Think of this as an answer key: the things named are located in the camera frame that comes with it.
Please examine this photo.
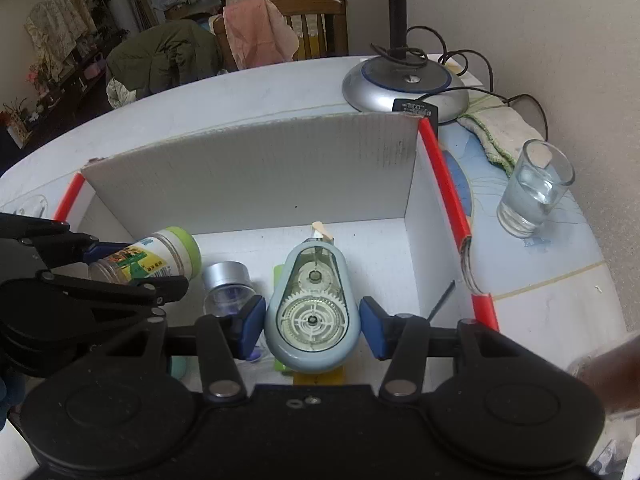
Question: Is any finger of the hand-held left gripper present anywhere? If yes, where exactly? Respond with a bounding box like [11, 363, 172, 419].
[0, 212, 101, 271]
[40, 271, 190, 318]

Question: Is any pink cloth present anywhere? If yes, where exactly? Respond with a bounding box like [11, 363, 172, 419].
[222, 0, 300, 70]

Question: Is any white rag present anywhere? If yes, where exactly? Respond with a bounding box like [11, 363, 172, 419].
[457, 95, 546, 176]

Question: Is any silver desk lamp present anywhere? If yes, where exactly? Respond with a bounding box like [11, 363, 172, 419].
[342, 0, 471, 113]

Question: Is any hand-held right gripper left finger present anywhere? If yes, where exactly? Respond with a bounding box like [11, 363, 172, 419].
[50, 296, 266, 403]

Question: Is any clear jar with silver lid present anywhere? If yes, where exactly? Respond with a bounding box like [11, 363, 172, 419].
[202, 261, 266, 363]

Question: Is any small glass of water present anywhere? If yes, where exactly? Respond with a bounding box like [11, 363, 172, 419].
[496, 140, 576, 238]

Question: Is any small yellow box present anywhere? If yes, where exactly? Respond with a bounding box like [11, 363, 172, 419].
[292, 367, 346, 386]

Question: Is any dark wooden cabinet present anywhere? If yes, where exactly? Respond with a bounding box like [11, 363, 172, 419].
[0, 30, 131, 146]

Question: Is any red cardboard box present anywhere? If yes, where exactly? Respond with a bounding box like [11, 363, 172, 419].
[52, 110, 501, 386]

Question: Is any brown glass bottle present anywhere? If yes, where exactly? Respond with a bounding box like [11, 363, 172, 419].
[567, 337, 640, 416]

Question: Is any wooden chair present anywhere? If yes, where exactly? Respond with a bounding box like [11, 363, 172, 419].
[212, 0, 349, 73]

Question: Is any black lamp cable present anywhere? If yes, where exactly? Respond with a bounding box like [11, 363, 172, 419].
[370, 25, 551, 141]

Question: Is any green lid jar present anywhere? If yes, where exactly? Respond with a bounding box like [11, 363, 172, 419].
[89, 226, 202, 286]

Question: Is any green jacket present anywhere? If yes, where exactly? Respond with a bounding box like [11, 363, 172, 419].
[105, 20, 223, 106]

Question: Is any green tube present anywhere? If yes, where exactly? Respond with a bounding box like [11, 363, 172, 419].
[272, 265, 296, 376]

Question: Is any person's left hand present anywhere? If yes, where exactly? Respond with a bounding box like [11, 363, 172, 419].
[0, 375, 23, 428]

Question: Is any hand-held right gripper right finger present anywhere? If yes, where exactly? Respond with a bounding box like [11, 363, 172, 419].
[361, 296, 581, 403]

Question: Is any grey correction tape dispenser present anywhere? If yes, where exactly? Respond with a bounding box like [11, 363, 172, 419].
[265, 221, 361, 373]

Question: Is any clear glass object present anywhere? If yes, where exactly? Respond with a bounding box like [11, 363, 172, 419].
[595, 430, 640, 480]

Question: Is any white floral cloth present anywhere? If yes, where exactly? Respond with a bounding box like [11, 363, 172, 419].
[106, 77, 138, 110]

